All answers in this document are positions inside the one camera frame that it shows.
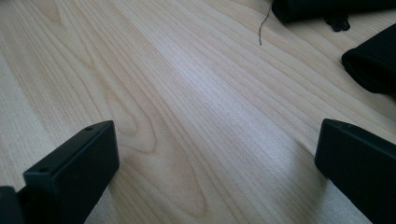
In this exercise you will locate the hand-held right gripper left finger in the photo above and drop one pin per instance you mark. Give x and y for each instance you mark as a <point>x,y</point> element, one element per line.
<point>71,174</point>

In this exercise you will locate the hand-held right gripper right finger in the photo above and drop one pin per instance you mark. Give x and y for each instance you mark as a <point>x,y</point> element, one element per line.
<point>361,165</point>

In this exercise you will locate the black glove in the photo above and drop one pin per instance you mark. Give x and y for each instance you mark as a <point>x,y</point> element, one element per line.
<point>327,7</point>
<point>373,62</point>

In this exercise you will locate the thin black thread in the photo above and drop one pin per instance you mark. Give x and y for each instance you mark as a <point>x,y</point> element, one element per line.
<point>264,23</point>

